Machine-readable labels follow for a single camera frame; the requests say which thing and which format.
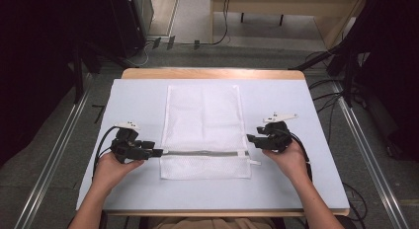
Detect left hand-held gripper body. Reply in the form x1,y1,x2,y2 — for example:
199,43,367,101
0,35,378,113
110,121,156,164

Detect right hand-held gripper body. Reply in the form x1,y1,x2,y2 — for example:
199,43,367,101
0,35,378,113
255,112,299,153

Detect white mesh laundry bag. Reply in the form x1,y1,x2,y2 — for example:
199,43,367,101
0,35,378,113
159,84,262,181

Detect person's right hand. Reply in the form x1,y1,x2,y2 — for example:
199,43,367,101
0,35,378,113
262,139,312,186

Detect person's left hand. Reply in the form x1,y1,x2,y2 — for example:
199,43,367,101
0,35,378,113
93,151,145,195

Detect pale blue table mat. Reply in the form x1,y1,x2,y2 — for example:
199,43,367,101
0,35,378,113
76,78,351,211

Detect wooden table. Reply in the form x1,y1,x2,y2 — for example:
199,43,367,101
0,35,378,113
98,67,351,229

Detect black tripod stand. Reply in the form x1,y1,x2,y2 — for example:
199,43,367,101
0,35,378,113
70,40,132,105

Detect black stand legs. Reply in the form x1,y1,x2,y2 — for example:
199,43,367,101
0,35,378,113
288,40,364,109

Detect black equipment cabinet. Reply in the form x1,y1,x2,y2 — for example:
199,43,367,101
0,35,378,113
105,0,155,59

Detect light wooden bench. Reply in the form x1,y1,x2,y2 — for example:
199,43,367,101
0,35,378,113
210,0,369,49

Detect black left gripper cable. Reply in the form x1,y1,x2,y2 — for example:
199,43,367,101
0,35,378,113
92,125,121,182

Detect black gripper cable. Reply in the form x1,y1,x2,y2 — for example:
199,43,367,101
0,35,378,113
290,132,313,183
92,125,121,182

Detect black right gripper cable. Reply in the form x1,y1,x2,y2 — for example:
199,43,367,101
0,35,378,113
290,132,313,183

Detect black floor cables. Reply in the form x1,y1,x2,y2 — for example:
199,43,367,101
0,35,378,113
307,78,347,144

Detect metal floor rail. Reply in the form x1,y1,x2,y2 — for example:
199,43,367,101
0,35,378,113
13,77,95,229
330,80,411,229

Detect white floor cable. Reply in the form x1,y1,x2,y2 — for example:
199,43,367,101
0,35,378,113
129,40,156,67

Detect black hanging cable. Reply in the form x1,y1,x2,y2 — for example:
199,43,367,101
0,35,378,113
210,0,231,46

